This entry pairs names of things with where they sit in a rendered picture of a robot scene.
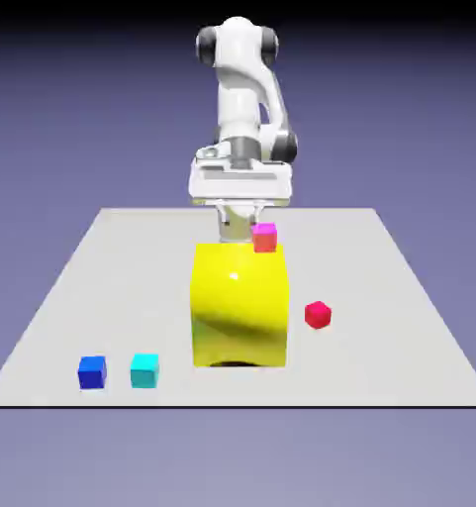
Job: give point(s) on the small red cube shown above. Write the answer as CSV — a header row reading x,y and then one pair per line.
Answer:
x,y
318,315

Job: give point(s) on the large yellow box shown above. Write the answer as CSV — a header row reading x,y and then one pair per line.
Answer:
x,y
239,301

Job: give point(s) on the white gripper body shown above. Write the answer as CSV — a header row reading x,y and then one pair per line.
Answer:
x,y
237,186

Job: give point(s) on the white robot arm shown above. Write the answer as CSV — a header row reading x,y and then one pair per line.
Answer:
x,y
237,79

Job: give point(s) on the small magenta cube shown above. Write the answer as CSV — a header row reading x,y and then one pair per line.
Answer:
x,y
265,237

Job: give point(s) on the small cyan cube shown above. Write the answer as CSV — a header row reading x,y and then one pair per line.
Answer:
x,y
144,370

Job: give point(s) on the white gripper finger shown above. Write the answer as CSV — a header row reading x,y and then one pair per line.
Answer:
x,y
221,210
259,212

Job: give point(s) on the small blue cube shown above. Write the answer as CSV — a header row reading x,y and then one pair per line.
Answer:
x,y
92,372

